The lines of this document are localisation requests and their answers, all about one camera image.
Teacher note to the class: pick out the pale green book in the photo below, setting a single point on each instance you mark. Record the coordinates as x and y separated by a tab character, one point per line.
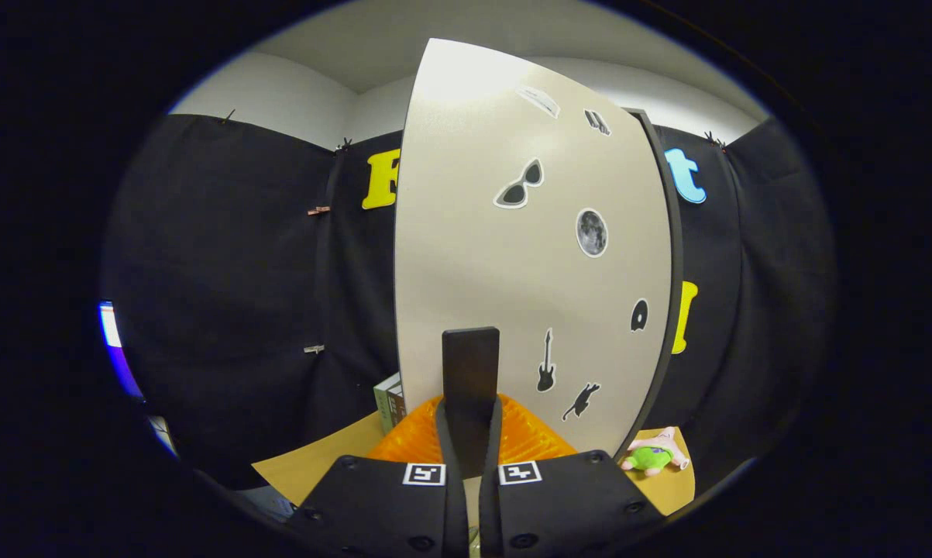
383	407

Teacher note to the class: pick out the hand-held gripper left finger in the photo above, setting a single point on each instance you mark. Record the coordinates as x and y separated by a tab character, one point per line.
454	504

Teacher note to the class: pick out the black spring clip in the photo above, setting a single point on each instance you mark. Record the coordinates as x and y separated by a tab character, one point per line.
228	116
715	141
345	144

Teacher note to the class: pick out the computer monitor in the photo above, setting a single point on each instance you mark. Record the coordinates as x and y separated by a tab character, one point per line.
113	333

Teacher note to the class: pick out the pink and green plush toy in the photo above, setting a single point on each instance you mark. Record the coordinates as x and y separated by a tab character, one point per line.
651	459

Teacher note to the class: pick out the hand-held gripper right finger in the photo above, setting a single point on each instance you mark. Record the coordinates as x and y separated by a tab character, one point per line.
490	511

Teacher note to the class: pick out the black backdrop cloth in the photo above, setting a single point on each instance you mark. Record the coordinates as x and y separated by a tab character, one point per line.
225	271

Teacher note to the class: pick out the grey cabinet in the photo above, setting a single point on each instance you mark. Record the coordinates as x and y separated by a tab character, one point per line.
678	271

